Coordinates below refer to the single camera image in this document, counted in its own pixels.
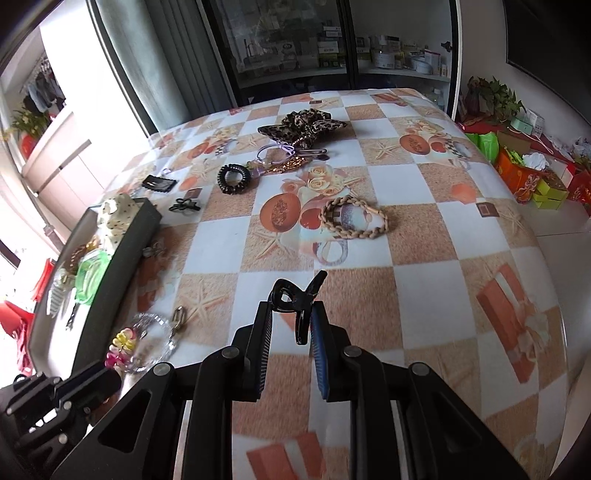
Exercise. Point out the black wall television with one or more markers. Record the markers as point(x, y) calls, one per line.
point(554, 37)

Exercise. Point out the clear water bottle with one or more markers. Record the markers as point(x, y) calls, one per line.
point(436, 99)

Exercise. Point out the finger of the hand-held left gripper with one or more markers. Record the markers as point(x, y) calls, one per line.
point(37, 390)
point(92, 381)

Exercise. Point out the black rectangular hair clip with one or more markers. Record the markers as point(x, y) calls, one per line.
point(159, 183)

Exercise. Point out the black bow hair clip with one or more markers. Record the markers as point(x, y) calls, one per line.
point(182, 206)

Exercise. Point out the red gift bags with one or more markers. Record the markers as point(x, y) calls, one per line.
point(581, 187)

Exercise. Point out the green plastic bag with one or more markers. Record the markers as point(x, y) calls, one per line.
point(485, 145)

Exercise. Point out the mint green box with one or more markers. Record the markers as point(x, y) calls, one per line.
point(519, 125)

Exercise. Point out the row of bottles and boxes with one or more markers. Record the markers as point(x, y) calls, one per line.
point(392, 55)

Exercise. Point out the small brown hair clip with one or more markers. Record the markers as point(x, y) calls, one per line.
point(154, 251)

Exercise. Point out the red plastic stool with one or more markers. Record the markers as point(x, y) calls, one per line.
point(16, 323)

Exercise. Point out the small white box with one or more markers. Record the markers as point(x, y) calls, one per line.
point(535, 121)

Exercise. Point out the glass door cabinet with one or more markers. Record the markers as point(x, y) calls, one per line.
point(286, 46)

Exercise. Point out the plant in red pot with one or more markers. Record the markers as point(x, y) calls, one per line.
point(28, 131)

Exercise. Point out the cream polka dot scrunchie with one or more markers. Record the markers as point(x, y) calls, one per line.
point(115, 221)

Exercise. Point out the silver duckbill hair clips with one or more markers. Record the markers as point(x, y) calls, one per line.
point(178, 318)

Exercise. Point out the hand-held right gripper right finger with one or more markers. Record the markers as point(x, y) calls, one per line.
point(318, 350)

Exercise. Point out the leopard print bow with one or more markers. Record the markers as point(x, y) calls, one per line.
point(295, 124)

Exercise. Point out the gold glitter hair clip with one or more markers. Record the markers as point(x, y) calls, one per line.
point(287, 165)

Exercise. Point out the hanging clothes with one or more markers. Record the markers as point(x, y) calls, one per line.
point(44, 87)

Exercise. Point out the orange gift bag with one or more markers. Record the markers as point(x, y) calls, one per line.
point(519, 177)

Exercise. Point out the clear plastic bangle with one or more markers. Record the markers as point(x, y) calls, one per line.
point(319, 253)

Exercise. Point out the dark grey tray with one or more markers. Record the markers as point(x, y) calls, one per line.
point(120, 277)

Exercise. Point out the grey curtain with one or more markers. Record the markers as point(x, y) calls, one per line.
point(161, 60)

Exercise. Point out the yellow-green box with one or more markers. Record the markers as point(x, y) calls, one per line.
point(551, 194)

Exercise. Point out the dark snap hair clip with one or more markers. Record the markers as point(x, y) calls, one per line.
point(314, 153)

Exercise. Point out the black claw hair clip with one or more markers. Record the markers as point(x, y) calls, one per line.
point(300, 307)

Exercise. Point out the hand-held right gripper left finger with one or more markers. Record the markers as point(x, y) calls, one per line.
point(261, 350)

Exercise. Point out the green potted plant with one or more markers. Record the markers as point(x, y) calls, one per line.
point(496, 97)

